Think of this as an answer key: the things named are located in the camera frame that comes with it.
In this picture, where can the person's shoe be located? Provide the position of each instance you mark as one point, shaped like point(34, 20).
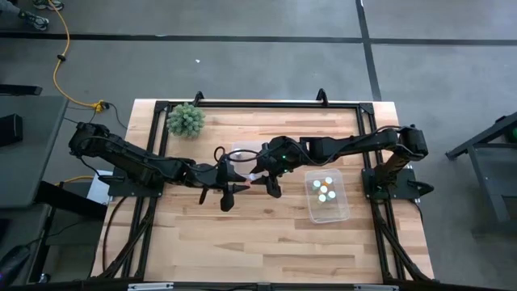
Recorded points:
point(35, 21)
point(48, 4)

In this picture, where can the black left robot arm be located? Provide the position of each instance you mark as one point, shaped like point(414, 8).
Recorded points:
point(133, 161)

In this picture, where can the pink pill bottle white cap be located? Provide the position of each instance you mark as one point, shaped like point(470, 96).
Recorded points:
point(253, 177)

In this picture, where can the yellow pill bottle white cap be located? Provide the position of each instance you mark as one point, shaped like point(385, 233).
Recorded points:
point(323, 189)

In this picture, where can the person's leg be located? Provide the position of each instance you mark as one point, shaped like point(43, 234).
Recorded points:
point(6, 6)

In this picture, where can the silver bracket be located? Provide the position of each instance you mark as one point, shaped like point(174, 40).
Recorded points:
point(150, 286)
point(375, 288)

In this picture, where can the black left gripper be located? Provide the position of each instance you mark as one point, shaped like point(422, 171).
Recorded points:
point(218, 175)

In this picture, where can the white power box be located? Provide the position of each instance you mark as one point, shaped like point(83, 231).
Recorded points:
point(97, 193)

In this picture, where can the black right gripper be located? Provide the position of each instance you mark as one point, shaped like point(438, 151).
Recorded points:
point(276, 159)

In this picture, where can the black desk panel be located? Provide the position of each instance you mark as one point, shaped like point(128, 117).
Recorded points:
point(68, 202)

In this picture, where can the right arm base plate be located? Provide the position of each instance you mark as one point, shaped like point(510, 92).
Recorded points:
point(408, 178)

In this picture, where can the black flat bar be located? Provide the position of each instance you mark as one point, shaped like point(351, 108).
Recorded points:
point(20, 89)

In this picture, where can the grey metal table frame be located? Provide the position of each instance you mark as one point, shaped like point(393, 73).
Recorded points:
point(476, 139)

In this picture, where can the black rig crossbar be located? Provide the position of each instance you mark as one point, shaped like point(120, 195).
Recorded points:
point(202, 288)

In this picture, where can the orange pill bottle white cap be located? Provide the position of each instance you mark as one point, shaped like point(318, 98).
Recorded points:
point(329, 180)

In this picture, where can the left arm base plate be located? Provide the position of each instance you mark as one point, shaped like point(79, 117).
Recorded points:
point(121, 188)

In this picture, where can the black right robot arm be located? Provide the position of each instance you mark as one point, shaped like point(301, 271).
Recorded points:
point(351, 145)

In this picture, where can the black box on desk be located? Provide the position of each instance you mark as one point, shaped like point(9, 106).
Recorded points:
point(10, 130)

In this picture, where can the clear plastic bin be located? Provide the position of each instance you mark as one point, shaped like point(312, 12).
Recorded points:
point(248, 145)
point(329, 212)

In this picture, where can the grey desk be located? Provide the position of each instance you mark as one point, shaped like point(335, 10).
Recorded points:
point(28, 161)

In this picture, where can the green artificial potted plant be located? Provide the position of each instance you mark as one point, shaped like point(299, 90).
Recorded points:
point(186, 120)

